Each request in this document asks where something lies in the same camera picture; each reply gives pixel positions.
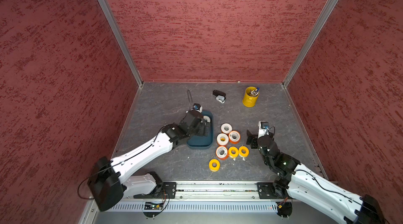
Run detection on teal storage box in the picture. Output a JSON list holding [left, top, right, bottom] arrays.
[[187, 110, 214, 149]]

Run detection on orange sealing tape roll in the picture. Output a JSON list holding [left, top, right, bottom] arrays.
[[216, 146, 228, 160], [204, 115, 211, 123], [228, 130, 241, 144], [220, 123, 233, 134], [216, 133, 229, 146]]

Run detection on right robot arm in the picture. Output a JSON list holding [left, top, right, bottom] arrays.
[[247, 129, 388, 224]]

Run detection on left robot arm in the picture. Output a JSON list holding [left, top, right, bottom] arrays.
[[87, 109, 214, 211]]

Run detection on yellow tape roll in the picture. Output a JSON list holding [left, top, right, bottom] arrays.
[[228, 146, 239, 160], [209, 159, 220, 172], [238, 146, 249, 158]]

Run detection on black white stapler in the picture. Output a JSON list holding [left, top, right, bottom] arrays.
[[213, 90, 226, 104]]

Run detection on yellow pen cup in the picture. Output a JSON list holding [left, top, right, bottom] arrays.
[[242, 86, 260, 107]]

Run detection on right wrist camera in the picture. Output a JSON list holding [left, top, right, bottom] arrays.
[[258, 121, 270, 138]]

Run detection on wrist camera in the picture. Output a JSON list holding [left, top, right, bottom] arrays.
[[258, 121, 270, 138], [192, 103, 203, 113]]

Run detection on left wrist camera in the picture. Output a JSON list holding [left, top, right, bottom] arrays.
[[192, 103, 203, 113]]

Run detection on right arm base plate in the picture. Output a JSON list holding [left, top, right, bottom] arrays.
[[256, 181, 292, 200]]

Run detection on aluminium front rail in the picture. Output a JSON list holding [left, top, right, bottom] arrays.
[[89, 179, 345, 202]]

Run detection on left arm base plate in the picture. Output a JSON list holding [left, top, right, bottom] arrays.
[[133, 182, 177, 199]]

